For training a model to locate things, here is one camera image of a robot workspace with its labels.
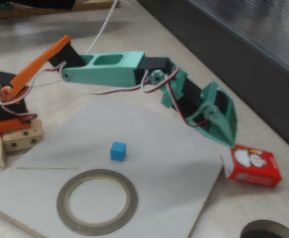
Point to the red tissue box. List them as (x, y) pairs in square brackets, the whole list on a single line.
[(253, 171)]

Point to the wooden base block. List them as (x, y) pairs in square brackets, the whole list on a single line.
[(22, 138)]

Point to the blue cube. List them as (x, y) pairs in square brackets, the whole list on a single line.
[(118, 151)]

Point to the glass desk partition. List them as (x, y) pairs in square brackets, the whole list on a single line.
[(234, 62)]

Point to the flat wooden plank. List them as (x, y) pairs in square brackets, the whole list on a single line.
[(97, 4)]

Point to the white work board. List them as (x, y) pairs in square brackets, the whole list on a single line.
[(159, 188)]

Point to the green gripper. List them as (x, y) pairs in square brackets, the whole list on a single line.
[(224, 114)]

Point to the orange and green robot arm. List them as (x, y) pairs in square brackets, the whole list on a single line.
[(102, 74)]

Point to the black sleeved forearm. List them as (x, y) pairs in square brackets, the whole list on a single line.
[(42, 3)]

